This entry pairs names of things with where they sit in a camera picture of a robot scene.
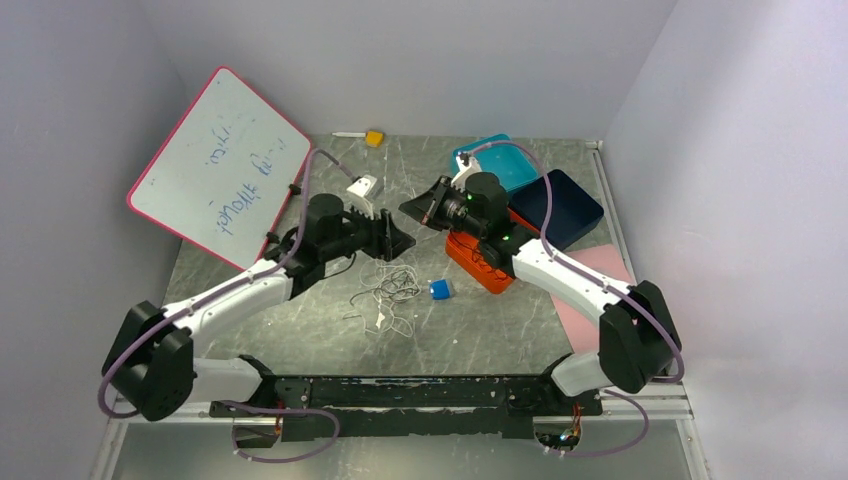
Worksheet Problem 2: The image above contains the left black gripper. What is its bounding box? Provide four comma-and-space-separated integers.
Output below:
322, 198, 416, 262

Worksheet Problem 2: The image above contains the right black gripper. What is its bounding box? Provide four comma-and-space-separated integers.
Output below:
400, 175, 486, 240

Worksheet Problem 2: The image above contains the cable bundle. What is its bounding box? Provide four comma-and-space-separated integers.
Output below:
343, 261, 422, 339

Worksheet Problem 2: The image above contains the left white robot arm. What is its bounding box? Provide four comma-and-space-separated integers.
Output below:
98, 194, 416, 421

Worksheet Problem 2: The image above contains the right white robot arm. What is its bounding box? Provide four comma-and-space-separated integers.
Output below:
399, 172, 681, 414

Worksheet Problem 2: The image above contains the orange plastic box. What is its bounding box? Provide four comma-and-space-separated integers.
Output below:
445, 210, 539, 294

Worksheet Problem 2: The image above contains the blue white small block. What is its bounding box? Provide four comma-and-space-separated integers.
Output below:
429, 279, 455, 301

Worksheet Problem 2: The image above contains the yellow small block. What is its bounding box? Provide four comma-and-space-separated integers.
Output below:
363, 130, 385, 148

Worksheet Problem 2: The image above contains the teal plastic box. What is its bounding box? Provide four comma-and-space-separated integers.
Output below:
448, 133, 539, 194

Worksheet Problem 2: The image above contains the navy plastic box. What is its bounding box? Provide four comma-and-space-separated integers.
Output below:
509, 169, 604, 251

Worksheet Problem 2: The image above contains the pink-framed whiteboard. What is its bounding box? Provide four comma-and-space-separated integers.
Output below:
126, 66, 312, 270

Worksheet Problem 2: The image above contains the pink mat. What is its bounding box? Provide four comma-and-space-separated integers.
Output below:
551, 244, 635, 354

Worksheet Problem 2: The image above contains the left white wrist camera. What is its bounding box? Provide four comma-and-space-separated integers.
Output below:
346, 175, 383, 219

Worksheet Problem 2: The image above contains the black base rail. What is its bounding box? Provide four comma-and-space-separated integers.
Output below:
248, 374, 602, 442

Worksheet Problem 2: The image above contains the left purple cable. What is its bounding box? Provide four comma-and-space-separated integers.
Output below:
97, 148, 359, 465

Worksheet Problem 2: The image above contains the purple cable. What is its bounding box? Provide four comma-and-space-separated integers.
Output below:
460, 139, 686, 460
97, 148, 359, 465

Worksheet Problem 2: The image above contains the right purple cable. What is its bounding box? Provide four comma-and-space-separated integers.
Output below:
460, 139, 686, 460

